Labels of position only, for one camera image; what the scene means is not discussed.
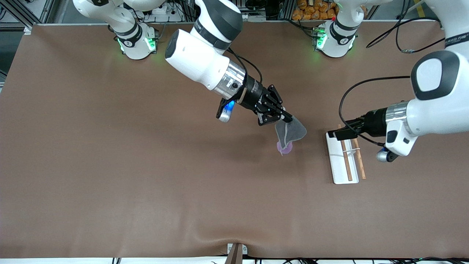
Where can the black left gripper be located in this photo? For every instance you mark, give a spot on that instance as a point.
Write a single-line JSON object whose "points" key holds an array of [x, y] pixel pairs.
{"points": [[373, 122]]}

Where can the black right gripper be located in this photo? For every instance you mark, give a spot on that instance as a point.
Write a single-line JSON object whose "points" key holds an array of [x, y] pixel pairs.
{"points": [[253, 94]]}

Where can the grey and purple towel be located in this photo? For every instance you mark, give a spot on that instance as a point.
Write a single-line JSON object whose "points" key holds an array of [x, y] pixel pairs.
{"points": [[291, 132]]}

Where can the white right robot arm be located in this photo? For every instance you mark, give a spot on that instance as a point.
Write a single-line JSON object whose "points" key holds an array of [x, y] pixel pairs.
{"points": [[194, 58]]}

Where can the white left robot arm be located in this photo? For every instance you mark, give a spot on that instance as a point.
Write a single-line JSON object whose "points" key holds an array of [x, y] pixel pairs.
{"points": [[436, 106]]}

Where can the white rack base tray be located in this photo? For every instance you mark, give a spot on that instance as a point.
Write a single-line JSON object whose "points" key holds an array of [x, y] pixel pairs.
{"points": [[339, 165]]}

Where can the white socket block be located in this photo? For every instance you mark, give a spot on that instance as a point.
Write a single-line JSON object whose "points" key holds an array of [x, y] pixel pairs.
{"points": [[251, 17]]}

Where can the orange packaged items pile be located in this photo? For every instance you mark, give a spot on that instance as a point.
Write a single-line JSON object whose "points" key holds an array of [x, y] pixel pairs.
{"points": [[311, 11]]}

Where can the brown table mat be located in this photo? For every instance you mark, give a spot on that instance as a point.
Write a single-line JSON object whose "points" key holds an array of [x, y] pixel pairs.
{"points": [[146, 165]]}

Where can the white post bracket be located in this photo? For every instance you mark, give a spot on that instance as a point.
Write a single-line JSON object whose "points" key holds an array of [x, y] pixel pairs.
{"points": [[244, 250]]}

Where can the brown camera post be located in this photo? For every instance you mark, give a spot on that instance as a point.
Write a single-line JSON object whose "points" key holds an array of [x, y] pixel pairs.
{"points": [[234, 256]]}

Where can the aluminium frame profile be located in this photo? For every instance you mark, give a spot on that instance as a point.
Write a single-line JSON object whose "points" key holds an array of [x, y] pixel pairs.
{"points": [[22, 14]]}

